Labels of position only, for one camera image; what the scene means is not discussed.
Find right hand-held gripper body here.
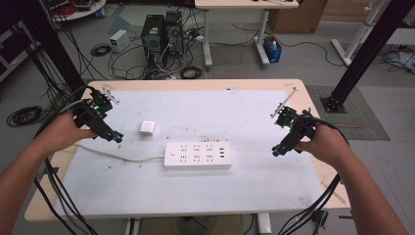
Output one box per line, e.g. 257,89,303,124
270,86,317,151

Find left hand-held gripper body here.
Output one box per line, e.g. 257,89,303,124
72,86,120,142

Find white charger plug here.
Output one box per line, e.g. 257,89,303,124
138,119,157,138

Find white power strip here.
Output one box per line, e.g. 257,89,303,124
163,140,233,170

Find person's right hand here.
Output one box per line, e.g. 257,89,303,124
294,121,352,168

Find person's left hand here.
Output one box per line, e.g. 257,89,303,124
36,110,99,155

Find grey floor mat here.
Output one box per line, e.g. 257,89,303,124
305,84,392,142

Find white table leg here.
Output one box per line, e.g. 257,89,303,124
124,217,142,235
256,211,273,235

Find white power supply box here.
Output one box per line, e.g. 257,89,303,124
109,28,131,54

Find blue storage bin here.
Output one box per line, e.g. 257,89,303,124
262,34,283,64

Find white table mat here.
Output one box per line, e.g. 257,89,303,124
54,89,325,218

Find black computer tower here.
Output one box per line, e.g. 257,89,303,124
140,14,166,72
163,10,185,67

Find round white table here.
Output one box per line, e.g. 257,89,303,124
41,0,108,23

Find white metal stand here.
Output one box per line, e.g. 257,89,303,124
330,0,386,67

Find brown cardboard box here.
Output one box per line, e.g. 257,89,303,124
268,0,329,34

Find white-legged wooden desk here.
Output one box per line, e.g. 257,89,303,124
194,0,300,70

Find white power strip cable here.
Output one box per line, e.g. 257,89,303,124
75,143,166,164

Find right gripper black cables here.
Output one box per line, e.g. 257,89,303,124
277,116,350,235

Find gripper black cables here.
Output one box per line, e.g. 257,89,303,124
32,85,100,235
277,116,350,235

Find coiled black cable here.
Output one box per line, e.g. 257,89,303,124
179,66,205,80
90,42,113,58
6,105,44,128

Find left gripper black cables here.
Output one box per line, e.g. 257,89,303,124
32,85,100,235

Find black metal frame post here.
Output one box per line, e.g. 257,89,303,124
320,0,415,115
12,0,86,93

